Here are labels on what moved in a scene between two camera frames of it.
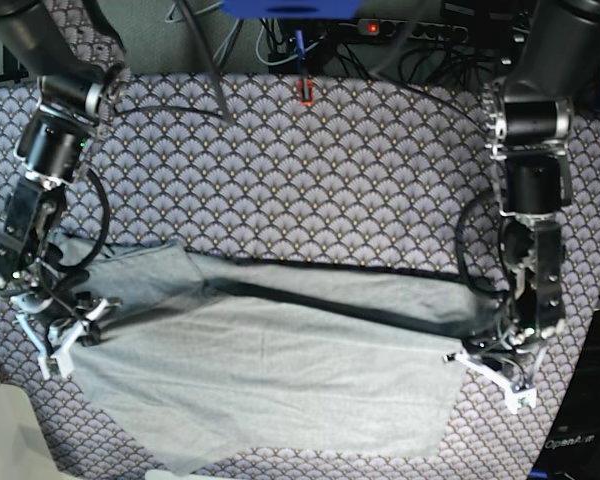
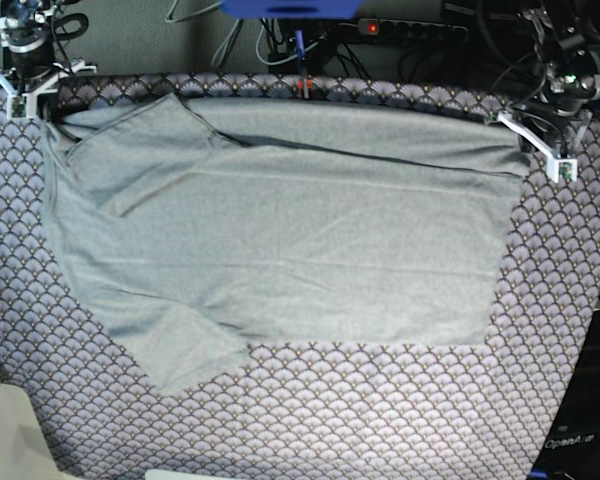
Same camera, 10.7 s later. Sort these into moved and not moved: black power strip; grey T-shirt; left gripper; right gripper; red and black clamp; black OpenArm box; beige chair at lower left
Moved: right gripper; grey T-shirt; left gripper
Not moved: red and black clamp; beige chair at lower left; black OpenArm box; black power strip
